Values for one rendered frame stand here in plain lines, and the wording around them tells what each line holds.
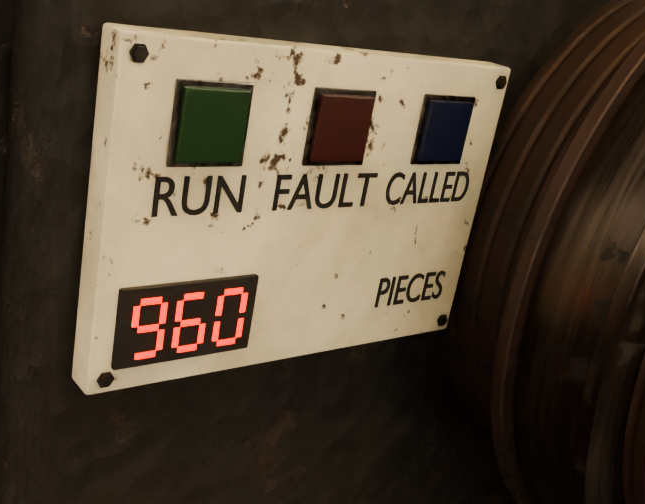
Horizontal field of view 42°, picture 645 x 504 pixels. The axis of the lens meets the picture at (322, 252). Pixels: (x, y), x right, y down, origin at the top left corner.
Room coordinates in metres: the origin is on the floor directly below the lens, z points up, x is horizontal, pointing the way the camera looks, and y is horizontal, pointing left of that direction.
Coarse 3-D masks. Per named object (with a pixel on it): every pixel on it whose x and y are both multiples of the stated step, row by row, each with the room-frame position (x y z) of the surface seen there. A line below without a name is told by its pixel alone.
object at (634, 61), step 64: (640, 0) 0.61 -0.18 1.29; (576, 64) 0.57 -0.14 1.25; (640, 64) 0.50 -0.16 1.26; (512, 128) 0.56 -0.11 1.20; (576, 128) 0.53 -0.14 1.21; (512, 192) 0.54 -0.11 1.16; (512, 256) 0.52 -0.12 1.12; (448, 320) 0.56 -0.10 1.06; (512, 320) 0.47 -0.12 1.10; (512, 384) 0.48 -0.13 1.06; (512, 448) 0.49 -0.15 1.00
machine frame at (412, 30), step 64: (0, 0) 0.43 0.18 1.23; (64, 0) 0.39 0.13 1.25; (128, 0) 0.39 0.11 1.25; (192, 0) 0.41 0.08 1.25; (256, 0) 0.43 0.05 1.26; (320, 0) 0.46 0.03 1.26; (384, 0) 0.49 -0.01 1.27; (448, 0) 0.52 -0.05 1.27; (512, 0) 0.55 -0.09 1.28; (576, 0) 0.60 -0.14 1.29; (0, 64) 0.43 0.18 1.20; (64, 64) 0.38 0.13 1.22; (512, 64) 0.56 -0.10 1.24; (0, 128) 0.43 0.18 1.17; (64, 128) 0.38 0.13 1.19; (0, 192) 0.43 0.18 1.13; (64, 192) 0.38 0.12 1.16; (0, 256) 0.43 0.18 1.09; (64, 256) 0.38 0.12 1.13; (0, 320) 0.43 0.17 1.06; (64, 320) 0.38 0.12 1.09; (0, 384) 0.43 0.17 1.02; (64, 384) 0.38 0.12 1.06; (192, 384) 0.43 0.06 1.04; (256, 384) 0.46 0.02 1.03; (320, 384) 0.49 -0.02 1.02; (384, 384) 0.53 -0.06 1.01; (448, 384) 0.58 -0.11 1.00; (0, 448) 0.42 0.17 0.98; (64, 448) 0.38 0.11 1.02; (128, 448) 0.40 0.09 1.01; (192, 448) 0.43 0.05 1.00; (256, 448) 0.46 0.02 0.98; (320, 448) 0.50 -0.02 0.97; (384, 448) 0.54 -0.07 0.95; (448, 448) 0.59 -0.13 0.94
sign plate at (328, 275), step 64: (128, 64) 0.37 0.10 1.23; (192, 64) 0.39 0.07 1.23; (256, 64) 0.41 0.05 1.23; (320, 64) 0.44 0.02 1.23; (384, 64) 0.46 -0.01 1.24; (448, 64) 0.50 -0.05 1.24; (128, 128) 0.37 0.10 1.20; (256, 128) 0.41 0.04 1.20; (384, 128) 0.47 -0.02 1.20; (128, 192) 0.37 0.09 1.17; (192, 192) 0.39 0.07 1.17; (256, 192) 0.42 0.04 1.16; (320, 192) 0.45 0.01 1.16; (384, 192) 0.48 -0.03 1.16; (448, 192) 0.51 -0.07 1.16; (128, 256) 0.37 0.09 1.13; (192, 256) 0.40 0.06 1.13; (256, 256) 0.42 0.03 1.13; (320, 256) 0.45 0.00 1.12; (384, 256) 0.48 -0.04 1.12; (448, 256) 0.52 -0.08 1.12; (128, 320) 0.37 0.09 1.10; (256, 320) 0.43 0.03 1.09; (320, 320) 0.46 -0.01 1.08; (384, 320) 0.49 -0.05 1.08; (128, 384) 0.38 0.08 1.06
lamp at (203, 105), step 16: (192, 96) 0.38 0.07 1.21; (208, 96) 0.39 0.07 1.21; (224, 96) 0.39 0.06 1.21; (240, 96) 0.40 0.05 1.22; (192, 112) 0.38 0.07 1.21; (208, 112) 0.39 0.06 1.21; (224, 112) 0.39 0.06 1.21; (240, 112) 0.40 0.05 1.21; (192, 128) 0.38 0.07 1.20; (208, 128) 0.39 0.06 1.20; (224, 128) 0.40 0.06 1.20; (240, 128) 0.40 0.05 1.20; (176, 144) 0.38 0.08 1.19; (192, 144) 0.39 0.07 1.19; (208, 144) 0.39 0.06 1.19; (224, 144) 0.40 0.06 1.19; (240, 144) 0.40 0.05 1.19; (176, 160) 0.38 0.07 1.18; (192, 160) 0.39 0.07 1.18; (208, 160) 0.39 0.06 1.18; (224, 160) 0.40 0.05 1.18; (240, 160) 0.40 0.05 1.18
